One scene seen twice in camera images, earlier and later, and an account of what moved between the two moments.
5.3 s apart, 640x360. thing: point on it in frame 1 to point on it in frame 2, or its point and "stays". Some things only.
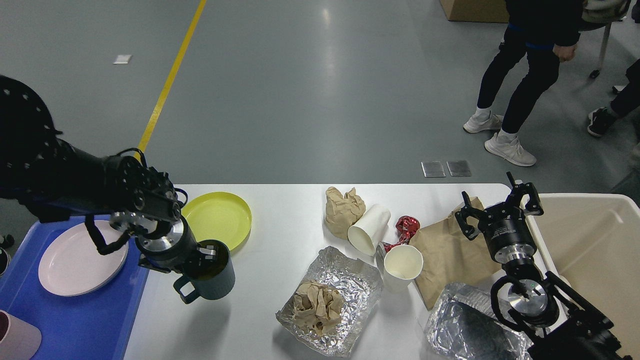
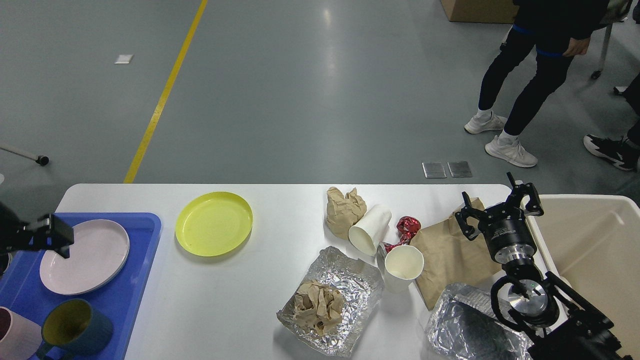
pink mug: (19, 339) stays
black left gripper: (169, 245) to (52, 234)
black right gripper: (508, 234) stays
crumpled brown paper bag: (341, 212) stays
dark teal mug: (210, 279) to (74, 327)
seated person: (627, 99) to (624, 153)
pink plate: (69, 265) stays
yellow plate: (219, 216) stays
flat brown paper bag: (450, 257) stays
